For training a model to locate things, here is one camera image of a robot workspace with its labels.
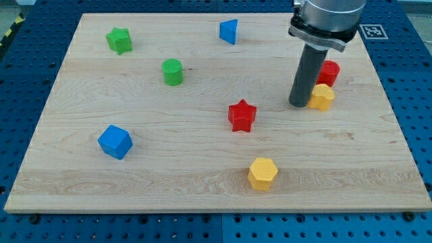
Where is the white fiducial marker tag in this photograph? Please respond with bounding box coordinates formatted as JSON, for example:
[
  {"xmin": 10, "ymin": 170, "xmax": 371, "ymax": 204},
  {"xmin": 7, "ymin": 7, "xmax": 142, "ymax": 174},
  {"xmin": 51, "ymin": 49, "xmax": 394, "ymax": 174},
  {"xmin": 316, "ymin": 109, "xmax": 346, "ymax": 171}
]
[{"xmin": 359, "ymin": 24, "xmax": 388, "ymax": 40}]

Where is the red cylinder block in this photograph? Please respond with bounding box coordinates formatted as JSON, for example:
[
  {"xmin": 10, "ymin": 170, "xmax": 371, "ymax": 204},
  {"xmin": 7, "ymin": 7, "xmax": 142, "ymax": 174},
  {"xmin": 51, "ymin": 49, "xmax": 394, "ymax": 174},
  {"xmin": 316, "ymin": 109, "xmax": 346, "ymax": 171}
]
[{"xmin": 316, "ymin": 60, "xmax": 340, "ymax": 87}]

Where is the red star block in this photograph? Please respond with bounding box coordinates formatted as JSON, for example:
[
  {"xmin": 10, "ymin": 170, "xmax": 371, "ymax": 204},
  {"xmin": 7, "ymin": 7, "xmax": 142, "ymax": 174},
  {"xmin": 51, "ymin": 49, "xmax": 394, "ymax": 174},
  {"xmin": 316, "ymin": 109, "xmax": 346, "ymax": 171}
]
[{"xmin": 228, "ymin": 99, "xmax": 257, "ymax": 132}]

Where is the green cylinder block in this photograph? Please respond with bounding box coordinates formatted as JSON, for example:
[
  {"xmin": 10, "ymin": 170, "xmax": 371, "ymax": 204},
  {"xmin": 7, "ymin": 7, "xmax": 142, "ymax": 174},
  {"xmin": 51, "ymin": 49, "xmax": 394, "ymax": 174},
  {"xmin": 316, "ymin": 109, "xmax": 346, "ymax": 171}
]
[{"xmin": 161, "ymin": 59, "xmax": 184, "ymax": 86}]

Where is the wooden board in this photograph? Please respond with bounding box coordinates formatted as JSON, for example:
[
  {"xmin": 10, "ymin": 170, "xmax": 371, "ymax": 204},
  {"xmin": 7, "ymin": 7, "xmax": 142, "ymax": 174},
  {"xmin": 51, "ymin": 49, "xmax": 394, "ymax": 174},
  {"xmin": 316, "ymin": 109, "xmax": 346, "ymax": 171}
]
[{"xmin": 5, "ymin": 13, "xmax": 431, "ymax": 214}]

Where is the yellow hexagon block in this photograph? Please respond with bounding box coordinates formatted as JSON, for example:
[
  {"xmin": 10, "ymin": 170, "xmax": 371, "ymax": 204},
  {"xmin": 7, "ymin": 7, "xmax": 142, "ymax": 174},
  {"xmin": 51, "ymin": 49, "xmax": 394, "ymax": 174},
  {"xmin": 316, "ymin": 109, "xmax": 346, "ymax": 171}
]
[{"xmin": 248, "ymin": 157, "xmax": 279, "ymax": 191}]

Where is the green star block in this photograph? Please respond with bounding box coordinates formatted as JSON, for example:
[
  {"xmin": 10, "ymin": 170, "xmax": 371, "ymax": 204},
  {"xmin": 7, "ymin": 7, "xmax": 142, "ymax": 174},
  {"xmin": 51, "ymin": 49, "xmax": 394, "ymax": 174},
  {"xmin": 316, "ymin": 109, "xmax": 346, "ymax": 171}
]
[{"xmin": 106, "ymin": 27, "xmax": 132, "ymax": 55}]

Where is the blue cube block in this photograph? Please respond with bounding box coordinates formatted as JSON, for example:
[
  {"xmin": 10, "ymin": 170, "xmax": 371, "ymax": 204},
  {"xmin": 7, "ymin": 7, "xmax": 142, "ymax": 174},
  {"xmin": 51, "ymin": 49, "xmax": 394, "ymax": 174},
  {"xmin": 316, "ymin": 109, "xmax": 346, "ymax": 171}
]
[{"xmin": 97, "ymin": 125, "xmax": 133, "ymax": 160}]

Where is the silver tool clamp flange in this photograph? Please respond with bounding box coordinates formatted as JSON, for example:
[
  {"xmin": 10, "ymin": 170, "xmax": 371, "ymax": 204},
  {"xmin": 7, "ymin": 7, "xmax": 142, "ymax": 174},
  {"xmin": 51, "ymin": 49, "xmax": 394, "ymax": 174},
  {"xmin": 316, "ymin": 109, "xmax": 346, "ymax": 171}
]
[{"xmin": 288, "ymin": 16, "xmax": 357, "ymax": 52}]

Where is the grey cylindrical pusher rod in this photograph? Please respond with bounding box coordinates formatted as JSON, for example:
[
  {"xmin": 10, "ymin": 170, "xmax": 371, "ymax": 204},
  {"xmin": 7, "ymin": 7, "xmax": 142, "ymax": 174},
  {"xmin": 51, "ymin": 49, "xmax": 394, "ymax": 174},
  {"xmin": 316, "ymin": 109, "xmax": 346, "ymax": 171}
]
[{"xmin": 288, "ymin": 44, "xmax": 328, "ymax": 107}]

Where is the blue triangle block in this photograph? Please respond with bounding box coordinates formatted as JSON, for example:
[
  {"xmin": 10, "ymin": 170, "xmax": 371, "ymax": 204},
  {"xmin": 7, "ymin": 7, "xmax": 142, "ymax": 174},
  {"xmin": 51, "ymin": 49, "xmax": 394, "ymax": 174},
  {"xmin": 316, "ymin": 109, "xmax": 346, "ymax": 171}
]
[{"xmin": 219, "ymin": 19, "xmax": 238, "ymax": 45}]

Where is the yellow heart block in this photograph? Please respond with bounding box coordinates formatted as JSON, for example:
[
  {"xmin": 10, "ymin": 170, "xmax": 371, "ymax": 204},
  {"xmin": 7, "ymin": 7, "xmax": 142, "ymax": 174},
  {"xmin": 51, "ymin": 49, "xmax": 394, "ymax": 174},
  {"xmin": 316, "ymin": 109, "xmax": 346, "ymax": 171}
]
[{"xmin": 306, "ymin": 84, "xmax": 335, "ymax": 111}]

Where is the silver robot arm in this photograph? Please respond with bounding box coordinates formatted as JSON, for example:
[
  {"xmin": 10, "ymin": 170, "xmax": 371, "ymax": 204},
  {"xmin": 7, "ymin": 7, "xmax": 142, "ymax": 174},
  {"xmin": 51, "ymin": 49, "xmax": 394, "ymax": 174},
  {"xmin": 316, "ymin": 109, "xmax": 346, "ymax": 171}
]
[{"xmin": 288, "ymin": 0, "xmax": 366, "ymax": 107}]

